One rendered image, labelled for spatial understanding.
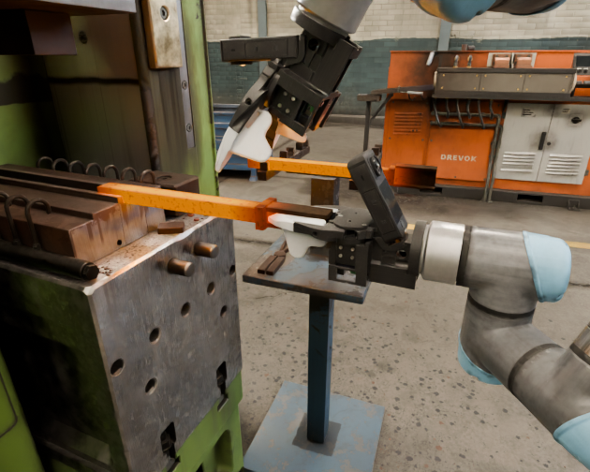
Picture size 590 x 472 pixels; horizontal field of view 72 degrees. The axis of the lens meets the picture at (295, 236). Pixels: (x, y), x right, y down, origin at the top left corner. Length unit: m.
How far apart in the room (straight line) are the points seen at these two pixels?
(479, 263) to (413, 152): 3.57
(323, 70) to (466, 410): 1.48
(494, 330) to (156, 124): 0.78
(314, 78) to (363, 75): 7.59
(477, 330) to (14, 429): 0.77
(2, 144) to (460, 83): 3.32
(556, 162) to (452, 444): 3.01
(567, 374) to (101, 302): 0.57
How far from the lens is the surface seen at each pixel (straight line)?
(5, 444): 0.93
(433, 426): 1.68
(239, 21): 8.79
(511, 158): 4.11
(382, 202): 0.50
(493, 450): 1.68
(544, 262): 0.51
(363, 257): 0.52
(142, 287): 0.71
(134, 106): 1.00
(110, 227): 0.72
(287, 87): 0.50
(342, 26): 0.49
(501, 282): 0.51
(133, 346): 0.73
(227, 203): 0.61
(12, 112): 1.19
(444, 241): 0.50
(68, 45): 0.80
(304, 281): 0.97
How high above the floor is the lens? 1.21
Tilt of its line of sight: 24 degrees down
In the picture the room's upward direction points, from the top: straight up
